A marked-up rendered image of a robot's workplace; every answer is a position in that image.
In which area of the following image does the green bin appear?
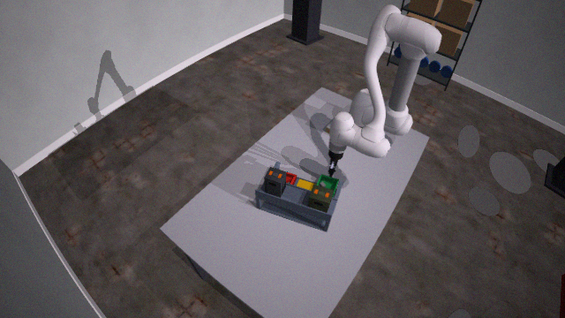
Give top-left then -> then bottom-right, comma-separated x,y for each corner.
317,174 -> 339,197

